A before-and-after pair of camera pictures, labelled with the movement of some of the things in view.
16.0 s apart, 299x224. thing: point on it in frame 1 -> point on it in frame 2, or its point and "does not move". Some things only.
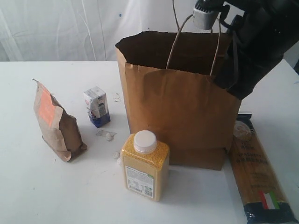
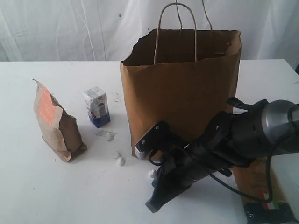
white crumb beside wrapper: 109,136 does not move
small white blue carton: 97,106 does not move
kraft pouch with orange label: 58,126 does not move
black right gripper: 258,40 -> 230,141
